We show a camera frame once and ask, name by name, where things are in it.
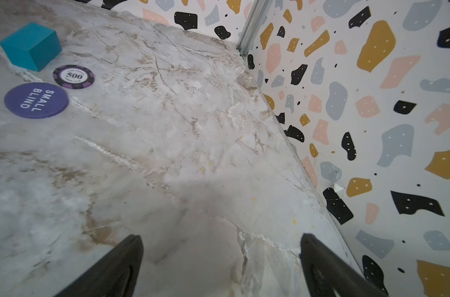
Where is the purple small blind disc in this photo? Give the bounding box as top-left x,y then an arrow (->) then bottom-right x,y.
4,82 -> 70,120

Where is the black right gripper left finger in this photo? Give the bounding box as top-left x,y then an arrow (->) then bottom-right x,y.
56,235 -> 144,297

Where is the purple 500 poker chip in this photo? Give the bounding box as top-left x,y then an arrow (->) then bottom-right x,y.
53,64 -> 95,90

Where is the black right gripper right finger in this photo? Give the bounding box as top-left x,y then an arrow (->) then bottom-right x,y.
300,233 -> 385,297

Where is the teal rectangular block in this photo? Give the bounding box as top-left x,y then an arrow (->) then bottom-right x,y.
0,23 -> 62,72

